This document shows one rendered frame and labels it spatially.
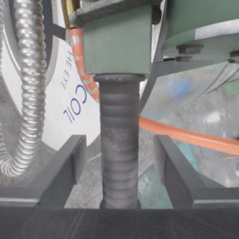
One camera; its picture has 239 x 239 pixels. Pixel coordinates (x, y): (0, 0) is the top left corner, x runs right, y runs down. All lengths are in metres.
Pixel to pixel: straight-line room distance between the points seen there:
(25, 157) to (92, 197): 1.40
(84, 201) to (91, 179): 0.18
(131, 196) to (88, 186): 1.39
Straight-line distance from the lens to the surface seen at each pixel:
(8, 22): 1.06
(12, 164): 0.20
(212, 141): 0.18
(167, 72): 0.40
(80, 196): 1.52
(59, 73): 0.58
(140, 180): 1.91
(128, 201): 0.17
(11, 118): 1.41
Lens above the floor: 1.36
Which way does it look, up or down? 48 degrees down
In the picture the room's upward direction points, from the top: 68 degrees clockwise
